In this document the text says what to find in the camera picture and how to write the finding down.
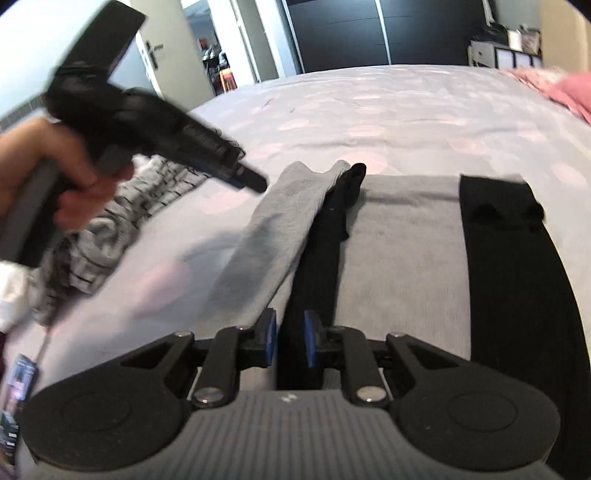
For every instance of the light grey striped garment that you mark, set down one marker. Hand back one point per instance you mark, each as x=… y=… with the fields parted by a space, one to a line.
x=92 y=240

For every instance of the smartphone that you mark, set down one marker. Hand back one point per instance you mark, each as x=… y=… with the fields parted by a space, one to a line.
x=23 y=378

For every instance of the grey sweater with black sleeves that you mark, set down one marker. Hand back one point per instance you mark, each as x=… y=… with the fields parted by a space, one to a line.
x=406 y=258

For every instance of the white nightstand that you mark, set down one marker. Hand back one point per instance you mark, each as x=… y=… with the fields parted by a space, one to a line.
x=482 y=55

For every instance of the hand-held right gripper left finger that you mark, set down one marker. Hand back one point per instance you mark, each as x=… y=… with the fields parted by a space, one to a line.
x=268 y=339

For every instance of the person's left hand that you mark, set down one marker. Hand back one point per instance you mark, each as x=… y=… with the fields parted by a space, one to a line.
x=27 y=152

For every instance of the small photo frame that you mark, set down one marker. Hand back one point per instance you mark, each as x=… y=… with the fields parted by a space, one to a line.
x=531 y=40

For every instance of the cream room door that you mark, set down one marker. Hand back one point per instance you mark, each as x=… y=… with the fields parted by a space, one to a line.
x=175 y=55

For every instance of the black sliding wardrobe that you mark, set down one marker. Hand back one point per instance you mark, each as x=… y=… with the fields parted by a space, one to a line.
x=337 y=37

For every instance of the beige padded headboard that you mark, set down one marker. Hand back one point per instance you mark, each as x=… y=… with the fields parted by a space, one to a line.
x=563 y=37

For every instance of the grey pink-dotted bed sheet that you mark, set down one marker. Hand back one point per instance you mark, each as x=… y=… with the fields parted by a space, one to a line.
x=369 y=115

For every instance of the pink dotted pillow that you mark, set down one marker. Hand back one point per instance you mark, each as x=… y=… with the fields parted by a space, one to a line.
x=535 y=78

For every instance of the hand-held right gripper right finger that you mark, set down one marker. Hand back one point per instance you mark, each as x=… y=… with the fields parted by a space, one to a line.
x=310 y=339

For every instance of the dark bag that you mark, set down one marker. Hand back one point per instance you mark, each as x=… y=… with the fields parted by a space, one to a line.
x=494 y=33

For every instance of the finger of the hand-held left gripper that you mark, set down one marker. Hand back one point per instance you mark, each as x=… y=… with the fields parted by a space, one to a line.
x=235 y=173

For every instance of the white garment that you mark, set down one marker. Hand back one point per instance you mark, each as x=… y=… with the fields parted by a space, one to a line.
x=16 y=295

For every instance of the red stool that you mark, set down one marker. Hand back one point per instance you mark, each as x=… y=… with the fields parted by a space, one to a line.
x=229 y=79

